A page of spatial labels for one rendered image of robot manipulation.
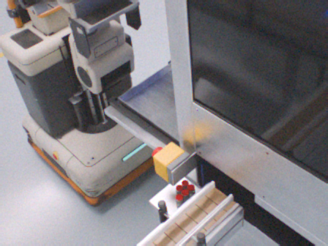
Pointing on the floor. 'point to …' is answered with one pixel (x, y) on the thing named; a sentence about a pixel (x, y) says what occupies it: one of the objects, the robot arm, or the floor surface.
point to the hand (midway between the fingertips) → (236, 60)
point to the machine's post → (183, 77)
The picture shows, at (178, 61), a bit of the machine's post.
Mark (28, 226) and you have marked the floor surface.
